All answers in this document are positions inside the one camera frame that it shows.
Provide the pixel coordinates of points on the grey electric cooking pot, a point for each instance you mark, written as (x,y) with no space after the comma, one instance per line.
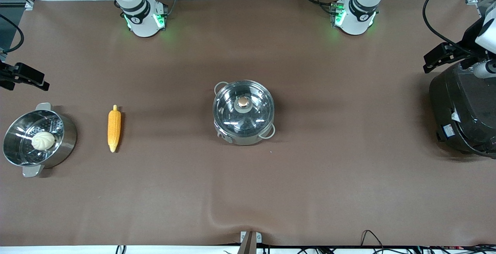
(248,140)

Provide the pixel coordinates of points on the yellow corn cob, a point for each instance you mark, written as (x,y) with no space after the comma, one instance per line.
(114,128)

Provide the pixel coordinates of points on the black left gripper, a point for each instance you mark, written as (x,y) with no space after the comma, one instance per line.
(466,41)

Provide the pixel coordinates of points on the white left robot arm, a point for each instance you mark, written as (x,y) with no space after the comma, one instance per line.
(358,17)

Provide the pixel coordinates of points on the white steamed bun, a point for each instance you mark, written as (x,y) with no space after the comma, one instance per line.
(42,140)

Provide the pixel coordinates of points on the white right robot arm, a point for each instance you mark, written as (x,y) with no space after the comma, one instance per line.
(141,21)

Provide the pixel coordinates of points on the stainless steel steamer pot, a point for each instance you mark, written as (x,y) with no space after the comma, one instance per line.
(64,145)

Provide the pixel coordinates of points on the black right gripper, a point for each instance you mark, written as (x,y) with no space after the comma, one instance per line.
(8,75)

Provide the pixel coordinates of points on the glass pot lid with knob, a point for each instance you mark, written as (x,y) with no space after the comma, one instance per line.
(232,118)

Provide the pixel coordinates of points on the metal table edge bracket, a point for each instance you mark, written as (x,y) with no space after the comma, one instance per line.
(250,238)

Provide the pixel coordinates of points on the black rice cooker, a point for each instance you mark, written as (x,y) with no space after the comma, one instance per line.
(465,110)

